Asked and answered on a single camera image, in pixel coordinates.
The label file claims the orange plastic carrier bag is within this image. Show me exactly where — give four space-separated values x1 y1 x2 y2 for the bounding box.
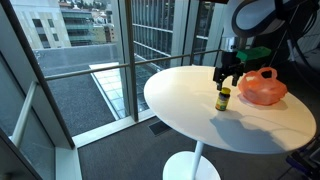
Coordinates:
237 66 289 107

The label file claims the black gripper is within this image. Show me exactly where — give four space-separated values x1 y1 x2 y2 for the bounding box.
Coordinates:
213 49 246 92

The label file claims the dark floor vent grille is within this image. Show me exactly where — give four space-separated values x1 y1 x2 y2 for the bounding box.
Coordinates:
147 120 172 137

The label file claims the yellow capped pill bottle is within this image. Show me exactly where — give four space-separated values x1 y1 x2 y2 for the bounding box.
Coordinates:
214 86 232 112

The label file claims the blue black robot mount base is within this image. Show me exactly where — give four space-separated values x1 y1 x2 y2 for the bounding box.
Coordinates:
285 135 320 180

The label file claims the white table pedestal base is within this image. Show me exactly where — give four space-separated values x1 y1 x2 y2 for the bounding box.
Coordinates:
162 141 222 180

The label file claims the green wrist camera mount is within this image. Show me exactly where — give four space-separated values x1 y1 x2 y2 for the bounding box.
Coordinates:
236 46 273 63

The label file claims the grey metal window handrail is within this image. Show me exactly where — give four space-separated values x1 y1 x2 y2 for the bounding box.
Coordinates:
189 48 224 58
44 58 184 82

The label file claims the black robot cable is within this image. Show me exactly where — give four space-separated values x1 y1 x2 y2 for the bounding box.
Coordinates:
275 0 320 69

